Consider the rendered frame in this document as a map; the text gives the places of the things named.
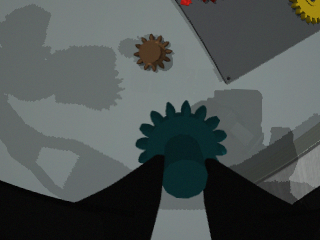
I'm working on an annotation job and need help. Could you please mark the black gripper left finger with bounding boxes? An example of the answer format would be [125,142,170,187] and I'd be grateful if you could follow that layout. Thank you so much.
[0,155,164,240]

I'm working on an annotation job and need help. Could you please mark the brown gear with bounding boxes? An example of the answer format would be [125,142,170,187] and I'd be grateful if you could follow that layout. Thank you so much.
[133,33,172,71]

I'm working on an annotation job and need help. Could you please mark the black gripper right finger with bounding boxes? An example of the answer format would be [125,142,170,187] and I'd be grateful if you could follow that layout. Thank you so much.
[203,157,320,240]

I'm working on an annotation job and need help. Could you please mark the dark teal gear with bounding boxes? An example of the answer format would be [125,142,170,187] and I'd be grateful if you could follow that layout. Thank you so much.
[136,100,227,199]

